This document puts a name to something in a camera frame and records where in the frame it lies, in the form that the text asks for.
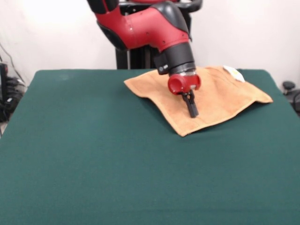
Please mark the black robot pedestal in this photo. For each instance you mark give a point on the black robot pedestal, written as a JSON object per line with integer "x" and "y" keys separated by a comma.
{"x": 133, "y": 59}

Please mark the orange terry towel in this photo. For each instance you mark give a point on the orange terry towel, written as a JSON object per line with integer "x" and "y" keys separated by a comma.
{"x": 222, "y": 100}

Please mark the dark green table cloth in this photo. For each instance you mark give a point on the dark green table cloth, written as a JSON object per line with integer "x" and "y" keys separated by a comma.
{"x": 70, "y": 164}

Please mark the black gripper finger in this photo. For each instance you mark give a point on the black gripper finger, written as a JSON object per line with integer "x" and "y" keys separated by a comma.
{"x": 194, "y": 103}
{"x": 190, "y": 106}

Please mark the black equipment box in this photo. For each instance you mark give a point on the black equipment box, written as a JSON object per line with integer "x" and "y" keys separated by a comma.
{"x": 3, "y": 77}

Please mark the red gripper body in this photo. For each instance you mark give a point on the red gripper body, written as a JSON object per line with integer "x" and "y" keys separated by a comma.
{"x": 182, "y": 84}

